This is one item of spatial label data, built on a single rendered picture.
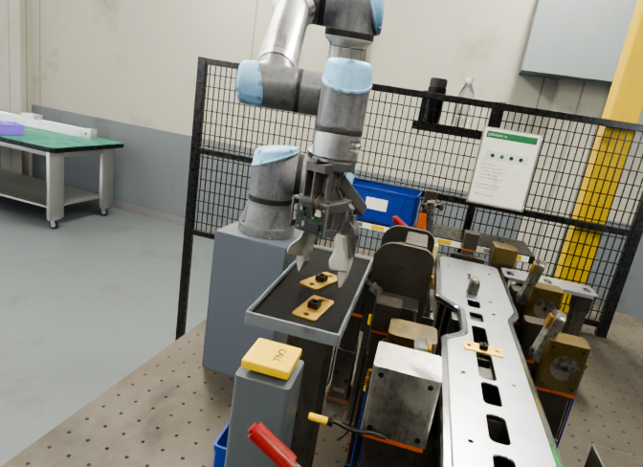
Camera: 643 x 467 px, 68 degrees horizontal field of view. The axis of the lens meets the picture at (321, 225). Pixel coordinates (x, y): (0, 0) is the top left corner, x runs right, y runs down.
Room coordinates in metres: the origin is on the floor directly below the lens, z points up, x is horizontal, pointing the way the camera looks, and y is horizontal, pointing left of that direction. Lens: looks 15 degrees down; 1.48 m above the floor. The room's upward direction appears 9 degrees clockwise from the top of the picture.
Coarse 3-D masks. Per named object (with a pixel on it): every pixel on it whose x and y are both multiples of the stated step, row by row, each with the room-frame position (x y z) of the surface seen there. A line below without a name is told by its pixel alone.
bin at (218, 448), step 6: (228, 426) 0.84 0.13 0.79; (222, 432) 0.82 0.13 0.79; (228, 432) 0.84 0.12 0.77; (216, 438) 0.79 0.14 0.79; (222, 438) 0.81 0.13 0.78; (216, 444) 0.78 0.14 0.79; (222, 444) 0.82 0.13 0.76; (216, 450) 0.77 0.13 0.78; (222, 450) 0.77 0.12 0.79; (216, 456) 0.78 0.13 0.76; (222, 456) 0.77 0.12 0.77; (216, 462) 0.78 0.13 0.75; (222, 462) 0.77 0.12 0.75
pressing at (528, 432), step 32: (448, 288) 1.28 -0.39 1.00; (480, 288) 1.33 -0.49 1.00; (512, 320) 1.14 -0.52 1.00; (448, 352) 0.90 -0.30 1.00; (512, 352) 0.95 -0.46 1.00; (448, 384) 0.78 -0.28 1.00; (480, 384) 0.80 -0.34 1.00; (512, 384) 0.82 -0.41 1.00; (448, 416) 0.68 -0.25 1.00; (480, 416) 0.70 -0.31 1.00; (512, 416) 0.71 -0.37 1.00; (544, 416) 0.73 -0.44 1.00; (448, 448) 0.60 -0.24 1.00; (480, 448) 0.62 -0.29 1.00; (512, 448) 0.63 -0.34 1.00; (544, 448) 0.64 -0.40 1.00
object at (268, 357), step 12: (252, 348) 0.53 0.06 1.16; (264, 348) 0.53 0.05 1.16; (276, 348) 0.54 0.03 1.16; (288, 348) 0.54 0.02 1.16; (300, 348) 0.55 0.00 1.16; (252, 360) 0.50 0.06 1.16; (264, 360) 0.51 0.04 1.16; (276, 360) 0.51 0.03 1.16; (288, 360) 0.52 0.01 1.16; (264, 372) 0.50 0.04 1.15; (276, 372) 0.49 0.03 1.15; (288, 372) 0.49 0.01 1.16
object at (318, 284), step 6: (318, 276) 0.78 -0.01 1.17; (324, 276) 0.78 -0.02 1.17; (330, 276) 0.82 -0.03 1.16; (336, 276) 0.82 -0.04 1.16; (300, 282) 0.76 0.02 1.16; (306, 282) 0.76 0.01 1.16; (312, 282) 0.77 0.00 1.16; (318, 282) 0.77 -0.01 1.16; (324, 282) 0.77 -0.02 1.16; (330, 282) 0.78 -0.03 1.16; (312, 288) 0.74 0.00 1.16; (318, 288) 0.74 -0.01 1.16
